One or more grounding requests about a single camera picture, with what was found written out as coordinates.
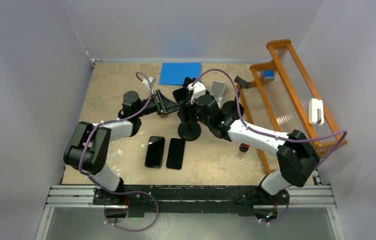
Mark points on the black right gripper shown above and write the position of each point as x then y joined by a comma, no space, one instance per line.
186,107

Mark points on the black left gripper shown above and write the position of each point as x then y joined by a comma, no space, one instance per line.
171,106

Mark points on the black round base phone stand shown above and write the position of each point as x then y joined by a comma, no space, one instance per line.
189,131

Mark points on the black phone purple edge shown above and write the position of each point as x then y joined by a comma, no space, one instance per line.
181,94

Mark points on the black phone white stripe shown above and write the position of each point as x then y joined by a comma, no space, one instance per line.
155,150

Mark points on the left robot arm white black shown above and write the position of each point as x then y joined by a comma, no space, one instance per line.
88,146

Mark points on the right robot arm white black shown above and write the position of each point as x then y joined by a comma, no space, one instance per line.
296,157

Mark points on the black phone on folding stand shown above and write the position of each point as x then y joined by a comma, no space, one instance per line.
188,81

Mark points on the white silver phone stand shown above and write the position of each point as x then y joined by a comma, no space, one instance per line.
217,91

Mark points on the blue foam mat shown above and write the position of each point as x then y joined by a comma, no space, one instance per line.
174,74

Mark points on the red black emergency button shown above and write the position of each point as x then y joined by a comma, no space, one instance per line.
244,147

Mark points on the blue sponge block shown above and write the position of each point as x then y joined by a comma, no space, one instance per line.
268,75

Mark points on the orange wooden rack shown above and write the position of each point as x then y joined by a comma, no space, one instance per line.
284,102

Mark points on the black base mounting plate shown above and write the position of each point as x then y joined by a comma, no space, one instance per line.
243,200

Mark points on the white clip on rack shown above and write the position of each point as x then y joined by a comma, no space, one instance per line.
316,112

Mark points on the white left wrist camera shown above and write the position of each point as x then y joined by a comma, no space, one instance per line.
149,83

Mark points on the aluminium frame rail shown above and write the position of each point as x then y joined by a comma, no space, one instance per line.
81,196

